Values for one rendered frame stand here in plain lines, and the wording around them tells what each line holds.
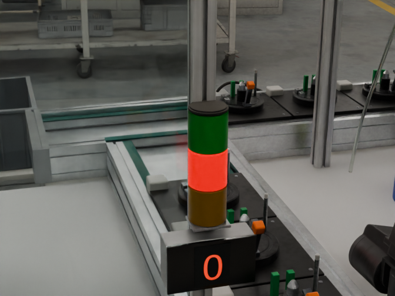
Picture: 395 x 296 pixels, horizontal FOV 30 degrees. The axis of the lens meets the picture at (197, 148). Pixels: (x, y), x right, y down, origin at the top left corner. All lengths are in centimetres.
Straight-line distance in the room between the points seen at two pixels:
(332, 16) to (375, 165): 47
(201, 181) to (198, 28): 19
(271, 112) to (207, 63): 134
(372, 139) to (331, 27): 46
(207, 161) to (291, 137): 129
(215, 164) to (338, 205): 105
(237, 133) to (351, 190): 37
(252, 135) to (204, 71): 124
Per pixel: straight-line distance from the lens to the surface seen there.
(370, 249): 92
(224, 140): 91
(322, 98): 207
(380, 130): 232
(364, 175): 212
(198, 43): 90
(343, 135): 226
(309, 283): 139
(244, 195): 170
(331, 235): 179
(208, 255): 96
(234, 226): 99
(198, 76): 91
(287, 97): 238
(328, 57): 204
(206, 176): 91
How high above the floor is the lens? 171
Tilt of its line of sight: 22 degrees down
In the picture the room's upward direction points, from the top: straight up
